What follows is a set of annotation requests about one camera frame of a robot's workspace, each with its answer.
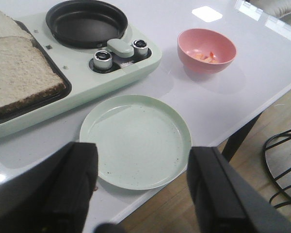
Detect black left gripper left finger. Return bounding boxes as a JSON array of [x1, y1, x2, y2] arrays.
[[0, 142, 98, 233]]

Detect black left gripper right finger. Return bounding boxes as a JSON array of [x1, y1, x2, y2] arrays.
[[188, 147, 291, 233]]

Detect bread slice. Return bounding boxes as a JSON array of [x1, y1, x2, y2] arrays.
[[0, 11, 33, 42], [0, 36, 66, 115]]

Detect shrimp pieces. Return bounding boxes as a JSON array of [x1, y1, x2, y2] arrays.
[[193, 51, 218, 64]]

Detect pink bowl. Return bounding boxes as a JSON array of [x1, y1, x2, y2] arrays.
[[177, 28, 237, 74]]

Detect mint green breakfast maker base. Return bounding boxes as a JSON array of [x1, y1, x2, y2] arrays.
[[0, 13, 162, 137]]

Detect black table leg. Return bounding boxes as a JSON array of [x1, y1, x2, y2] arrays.
[[222, 113, 262, 161]]

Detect mint green plate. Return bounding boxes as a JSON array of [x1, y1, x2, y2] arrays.
[[80, 95, 192, 190]]

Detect left silver knob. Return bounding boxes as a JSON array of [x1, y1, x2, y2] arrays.
[[93, 50, 113, 70]]

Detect silver knob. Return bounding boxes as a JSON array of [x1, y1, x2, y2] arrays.
[[93, 50, 113, 70], [132, 39, 148, 58]]

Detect right silver knob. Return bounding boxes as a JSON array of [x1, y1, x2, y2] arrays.
[[132, 39, 148, 58]]

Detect black round frying pan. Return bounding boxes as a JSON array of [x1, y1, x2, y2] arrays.
[[46, 0, 128, 49]]

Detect black wire rack on floor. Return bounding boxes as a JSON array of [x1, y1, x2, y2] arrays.
[[262, 129, 291, 209]]

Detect mint green pan handle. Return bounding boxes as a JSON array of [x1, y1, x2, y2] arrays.
[[107, 38, 134, 58]]

